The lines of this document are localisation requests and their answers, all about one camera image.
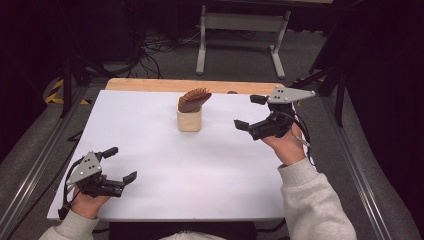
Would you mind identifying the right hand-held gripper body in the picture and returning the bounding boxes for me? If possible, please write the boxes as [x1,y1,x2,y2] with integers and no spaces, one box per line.
[248,85,316,141]

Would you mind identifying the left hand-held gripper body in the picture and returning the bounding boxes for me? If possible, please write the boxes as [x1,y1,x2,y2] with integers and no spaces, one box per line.
[65,150,127,198]

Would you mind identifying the cream square cup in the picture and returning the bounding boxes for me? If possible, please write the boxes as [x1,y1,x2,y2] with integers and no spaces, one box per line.
[176,96,203,133]

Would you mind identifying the person's left hand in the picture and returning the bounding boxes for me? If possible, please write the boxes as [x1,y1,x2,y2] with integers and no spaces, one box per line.
[70,186,112,220]

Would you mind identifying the person's right hand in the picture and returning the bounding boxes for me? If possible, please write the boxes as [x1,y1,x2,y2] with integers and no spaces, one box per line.
[260,123,308,167]

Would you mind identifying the yellow black hazard tape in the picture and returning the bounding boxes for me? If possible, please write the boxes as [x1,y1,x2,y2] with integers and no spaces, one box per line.
[44,78,92,106]
[292,77,327,108]

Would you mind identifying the black metal stand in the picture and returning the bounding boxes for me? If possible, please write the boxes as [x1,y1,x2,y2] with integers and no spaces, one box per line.
[59,54,114,119]
[286,63,348,128]

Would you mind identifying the white table board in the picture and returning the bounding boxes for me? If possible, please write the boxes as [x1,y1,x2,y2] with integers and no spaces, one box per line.
[46,89,309,223]

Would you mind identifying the wooden table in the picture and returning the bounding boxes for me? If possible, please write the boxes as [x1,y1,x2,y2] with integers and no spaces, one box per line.
[105,77,288,96]

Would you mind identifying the person's light clothing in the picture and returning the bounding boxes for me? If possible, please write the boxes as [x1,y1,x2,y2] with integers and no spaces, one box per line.
[159,230,218,240]

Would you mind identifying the left hand-held gripper cable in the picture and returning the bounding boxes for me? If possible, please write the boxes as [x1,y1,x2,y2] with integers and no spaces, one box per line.
[57,157,86,221]

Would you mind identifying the hand-held gripper cable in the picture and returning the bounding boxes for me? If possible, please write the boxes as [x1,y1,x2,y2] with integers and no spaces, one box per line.
[57,157,86,221]
[289,103,316,167]

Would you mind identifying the right hand-held gripper cable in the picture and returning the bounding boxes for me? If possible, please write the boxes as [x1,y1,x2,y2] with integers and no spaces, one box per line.
[289,103,316,167]

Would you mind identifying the aluminium rail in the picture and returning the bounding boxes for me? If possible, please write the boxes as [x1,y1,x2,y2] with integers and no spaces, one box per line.
[319,95,396,240]
[0,85,98,240]

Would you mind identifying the white metal desk frame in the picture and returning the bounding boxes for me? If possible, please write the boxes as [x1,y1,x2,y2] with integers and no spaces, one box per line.
[195,0,292,80]

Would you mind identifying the black floor cables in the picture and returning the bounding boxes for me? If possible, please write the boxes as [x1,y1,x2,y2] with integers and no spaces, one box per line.
[131,28,201,79]

